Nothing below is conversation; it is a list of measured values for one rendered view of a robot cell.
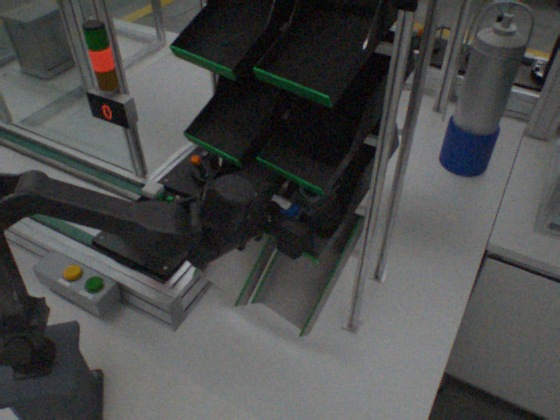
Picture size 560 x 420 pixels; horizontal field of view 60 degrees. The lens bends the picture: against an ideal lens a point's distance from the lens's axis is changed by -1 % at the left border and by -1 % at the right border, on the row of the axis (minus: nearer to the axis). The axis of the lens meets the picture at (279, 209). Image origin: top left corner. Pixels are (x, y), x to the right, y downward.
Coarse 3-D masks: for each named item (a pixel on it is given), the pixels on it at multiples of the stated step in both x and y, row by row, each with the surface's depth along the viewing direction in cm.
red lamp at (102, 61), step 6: (108, 48) 112; (90, 54) 112; (96, 54) 111; (102, 54) 112; (108, 54) 113; (96, 60) 112; (102, 60) 112; (108, 60) 113; (96, 66) 113; (102, 66) 113; (108, 66) 114; (114, 66) 116
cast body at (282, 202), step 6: (294, 192) 88; (276, 198) 84; (282, 198) 87; (294, 198) 88; (300, 198) 89; (270, 204) 83; (276, 204) 83; (282, 204) 84; (288, 204) 83; (294, 204) 86; (270, 210) 83; (276, 210) 83; (300, 210) 87
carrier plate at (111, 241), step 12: (168, 192) 135; (96, 240) 122; (108, 240) 122; (120, 240) 122; (108, 252) 121; (120, 252) 119; (132, 252) 119; (144, 252) 119; (144, 264) 116; (156, 264) 116; (168, 264) 116; (180, 264) 117; (156, 276) 116; (168, 276) 114
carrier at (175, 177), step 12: (192, 156) 147; (204, 156) 141; (216, 156) 137; (180, 168) 142; (192, 168) 139; (204, 168) 139; (216, 168) 139; (168, 180) 139; (180, 180) 139; (192, 180) 139; (204, 180) 135; (180, 192) 135; (192, 192) 135
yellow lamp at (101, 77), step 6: (96, 72) 115; (102, 72) 114; (108, 72) 115; (114, 72) 116; (96, 78) 116; (102, 78) 115; (108, 78) 116; (114, 78) 117; (102, 84) 117; (108, 84) 117; (114, 84) 118; (108, 90) 118
